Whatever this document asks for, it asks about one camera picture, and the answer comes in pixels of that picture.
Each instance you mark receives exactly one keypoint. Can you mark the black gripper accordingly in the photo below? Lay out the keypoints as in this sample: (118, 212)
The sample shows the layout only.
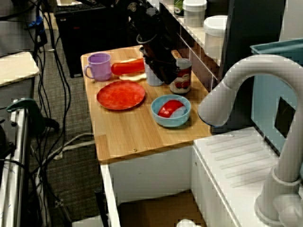
(159, 56)

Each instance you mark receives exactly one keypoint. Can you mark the toy tomato can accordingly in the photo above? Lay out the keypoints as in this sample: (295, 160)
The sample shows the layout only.
(183, 80)

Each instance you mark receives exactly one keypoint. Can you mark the red toy pepper half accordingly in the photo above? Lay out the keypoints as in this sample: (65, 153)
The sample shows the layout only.
(169, 108)

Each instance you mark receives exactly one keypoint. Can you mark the light blue plastic bowl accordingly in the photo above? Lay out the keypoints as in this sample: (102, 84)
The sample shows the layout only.
(170, 120)

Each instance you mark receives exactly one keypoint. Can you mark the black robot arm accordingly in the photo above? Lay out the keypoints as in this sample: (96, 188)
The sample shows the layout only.
(146, 21)

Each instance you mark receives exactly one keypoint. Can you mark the pale blue plastic cup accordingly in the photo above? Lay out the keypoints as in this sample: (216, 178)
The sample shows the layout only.
(150, 79)

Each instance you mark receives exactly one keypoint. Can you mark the red hot dog toy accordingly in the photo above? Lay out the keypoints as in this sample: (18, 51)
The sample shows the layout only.
(132, 77)

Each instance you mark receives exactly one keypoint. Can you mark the dark tiled backsplash shelf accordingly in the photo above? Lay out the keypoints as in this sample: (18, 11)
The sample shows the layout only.
(201, 68)

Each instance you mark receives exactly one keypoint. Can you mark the red plastic plate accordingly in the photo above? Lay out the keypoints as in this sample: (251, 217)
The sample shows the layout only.
(120, 95)

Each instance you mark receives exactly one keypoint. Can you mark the wide white lidded jar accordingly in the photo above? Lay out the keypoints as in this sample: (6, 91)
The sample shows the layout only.
(214, 35)

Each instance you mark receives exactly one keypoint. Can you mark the purple plastic mug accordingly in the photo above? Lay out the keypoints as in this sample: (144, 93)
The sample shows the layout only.
(99, 67)

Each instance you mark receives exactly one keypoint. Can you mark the small white lidded jar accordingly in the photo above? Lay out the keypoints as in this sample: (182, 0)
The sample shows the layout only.
(194, 14)

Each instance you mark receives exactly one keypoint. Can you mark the green labelled can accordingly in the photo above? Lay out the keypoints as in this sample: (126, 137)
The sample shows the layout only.
(178, 8)

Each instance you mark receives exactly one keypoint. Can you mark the black computer tower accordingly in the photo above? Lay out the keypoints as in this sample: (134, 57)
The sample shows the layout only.
(90, 42)

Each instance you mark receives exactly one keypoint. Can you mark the dark slanted panel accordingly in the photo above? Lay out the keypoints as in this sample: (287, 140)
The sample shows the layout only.
(248, 28)

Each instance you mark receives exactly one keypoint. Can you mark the grey toy faucet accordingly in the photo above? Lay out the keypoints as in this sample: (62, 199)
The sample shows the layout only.
(260, 63)

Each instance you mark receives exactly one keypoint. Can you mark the teal plastic bin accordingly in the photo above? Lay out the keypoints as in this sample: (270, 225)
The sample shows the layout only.
(265, 99)

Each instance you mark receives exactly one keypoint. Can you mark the white toy sink unit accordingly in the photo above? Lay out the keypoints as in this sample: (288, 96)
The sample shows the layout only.
(236, 153)

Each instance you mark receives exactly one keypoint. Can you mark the black keyboard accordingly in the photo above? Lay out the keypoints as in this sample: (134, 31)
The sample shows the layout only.
(71, 10)

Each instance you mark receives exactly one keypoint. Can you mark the brown cardboard sheet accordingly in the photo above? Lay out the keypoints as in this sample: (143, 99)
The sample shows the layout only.
(161, 210)

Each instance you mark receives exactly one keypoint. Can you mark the cream side table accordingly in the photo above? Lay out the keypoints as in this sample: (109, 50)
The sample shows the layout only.
(16, 68)

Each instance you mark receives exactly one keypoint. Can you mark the white toy piece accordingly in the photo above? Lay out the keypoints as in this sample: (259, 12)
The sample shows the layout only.
(185, 223)

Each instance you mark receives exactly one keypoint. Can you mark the black metal post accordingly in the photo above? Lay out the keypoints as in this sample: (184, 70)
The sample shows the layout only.
(100, 208)

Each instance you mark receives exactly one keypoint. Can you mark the aluminium frame rail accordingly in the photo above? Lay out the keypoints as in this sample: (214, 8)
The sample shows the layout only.
(19, 165)

